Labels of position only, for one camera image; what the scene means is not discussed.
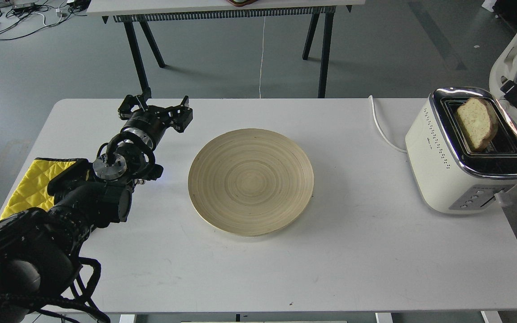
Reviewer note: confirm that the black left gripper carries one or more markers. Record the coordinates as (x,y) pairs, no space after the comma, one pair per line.
(150,123)

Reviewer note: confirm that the slice of bread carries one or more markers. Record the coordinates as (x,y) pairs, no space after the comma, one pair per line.
(478,122)

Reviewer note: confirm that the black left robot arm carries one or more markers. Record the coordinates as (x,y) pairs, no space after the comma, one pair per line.
(40,264)

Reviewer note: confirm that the cream chrome toaster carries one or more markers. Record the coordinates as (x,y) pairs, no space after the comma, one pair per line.
(451,177)

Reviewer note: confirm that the round wooden plate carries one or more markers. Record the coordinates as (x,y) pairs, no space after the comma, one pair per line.
(251,182)

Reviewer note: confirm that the yellow quilted cloth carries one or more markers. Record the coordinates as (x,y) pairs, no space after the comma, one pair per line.
(32,190)

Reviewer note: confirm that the background table black legs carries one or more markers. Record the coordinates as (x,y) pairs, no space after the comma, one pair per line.
(221,32)

